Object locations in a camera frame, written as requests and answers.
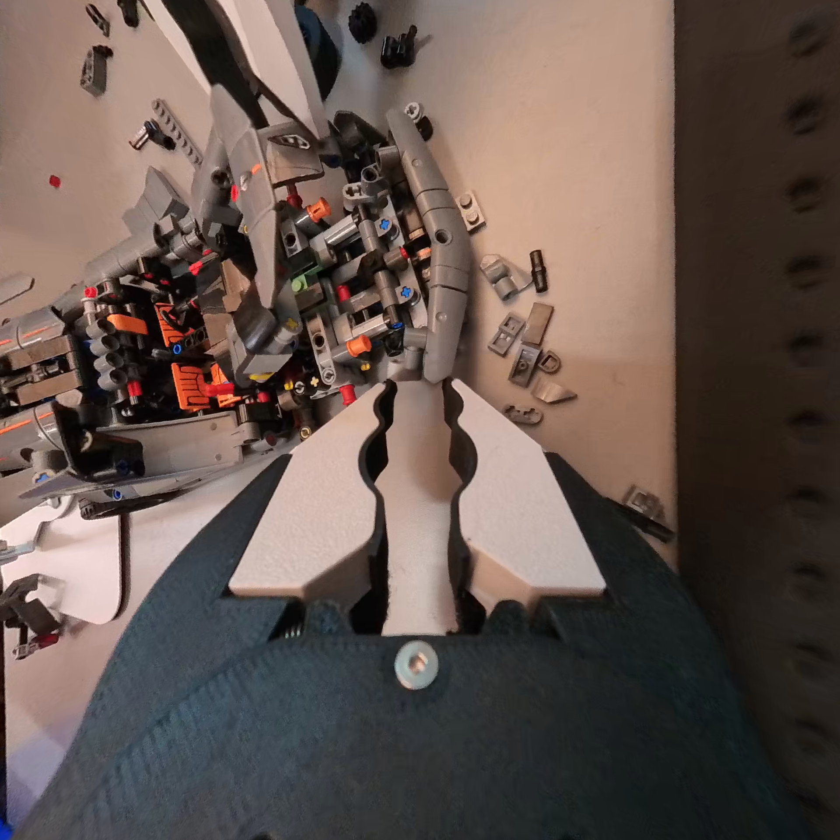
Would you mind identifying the dark grey lego tile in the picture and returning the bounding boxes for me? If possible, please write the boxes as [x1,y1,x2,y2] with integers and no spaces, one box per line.
[521,302,555,347]

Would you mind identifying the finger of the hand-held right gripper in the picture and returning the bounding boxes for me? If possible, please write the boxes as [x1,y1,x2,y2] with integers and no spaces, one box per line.
[141,0,266,126]
[197,0,329,140]

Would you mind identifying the grey long lego plate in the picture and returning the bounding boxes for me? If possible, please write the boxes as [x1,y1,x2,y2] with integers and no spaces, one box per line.
[151,98,204,165]

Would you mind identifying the grey curved lego panel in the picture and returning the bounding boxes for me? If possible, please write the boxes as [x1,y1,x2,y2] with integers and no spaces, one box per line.
[386,105,472,385]

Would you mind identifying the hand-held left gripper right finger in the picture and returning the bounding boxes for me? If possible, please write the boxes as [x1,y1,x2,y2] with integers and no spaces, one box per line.
[445,379,608,597]

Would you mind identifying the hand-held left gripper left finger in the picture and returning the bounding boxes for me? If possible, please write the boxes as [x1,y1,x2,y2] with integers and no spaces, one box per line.
[230,381,399,597]

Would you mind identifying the grey lego car model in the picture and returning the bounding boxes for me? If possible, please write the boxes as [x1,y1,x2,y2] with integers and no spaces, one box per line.
[0,85,434,526]

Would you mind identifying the dark grey angled lego beam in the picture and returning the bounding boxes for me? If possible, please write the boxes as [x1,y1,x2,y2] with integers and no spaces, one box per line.
[80,45,114,98]

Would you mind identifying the white rounded board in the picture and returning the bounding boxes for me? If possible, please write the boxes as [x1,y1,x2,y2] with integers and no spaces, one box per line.
[0,508,130,626]

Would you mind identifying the black lego wheel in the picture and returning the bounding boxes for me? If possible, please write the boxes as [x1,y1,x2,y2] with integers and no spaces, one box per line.
[295,5,342,93]

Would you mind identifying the dark dimpled panel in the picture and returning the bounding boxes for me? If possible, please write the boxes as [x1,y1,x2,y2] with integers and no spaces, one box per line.
[675,0,840,840]

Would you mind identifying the black lego connector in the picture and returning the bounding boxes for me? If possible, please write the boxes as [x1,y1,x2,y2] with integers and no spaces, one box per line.
[381,26,421,70]

